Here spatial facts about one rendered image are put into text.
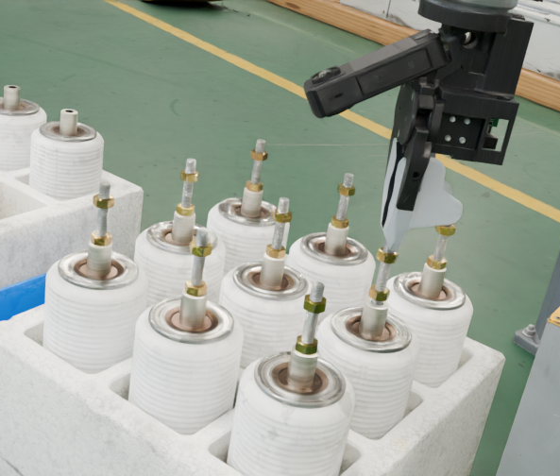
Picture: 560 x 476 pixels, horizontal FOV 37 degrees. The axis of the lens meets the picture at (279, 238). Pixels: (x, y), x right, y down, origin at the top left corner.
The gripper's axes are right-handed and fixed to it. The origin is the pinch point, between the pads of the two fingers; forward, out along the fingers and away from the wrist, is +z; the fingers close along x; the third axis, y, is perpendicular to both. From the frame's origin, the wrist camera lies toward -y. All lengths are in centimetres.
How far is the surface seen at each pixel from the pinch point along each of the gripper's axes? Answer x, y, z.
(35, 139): 40, -40, 11
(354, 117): 160, 20, 35
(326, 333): -1.1, -3.6, 10.2
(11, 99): 49, -45, 8
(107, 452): -7.5, -21.6, 21.1
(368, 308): -0.7, -0.2, 7.3
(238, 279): 6.2, -11.9, 9.6
